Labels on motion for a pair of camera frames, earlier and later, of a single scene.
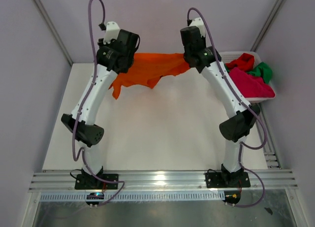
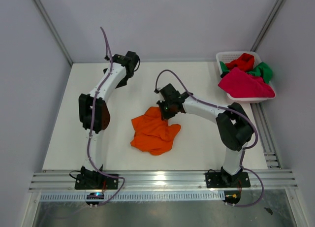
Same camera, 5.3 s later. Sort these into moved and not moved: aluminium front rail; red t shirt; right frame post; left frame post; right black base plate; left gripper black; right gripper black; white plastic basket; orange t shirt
Moved: right gripper black; orange t shirt; left gripper black
Not moved: white plastic basket; left frame post; aluminium front rail; right frame post; red t shirt; right black base plate
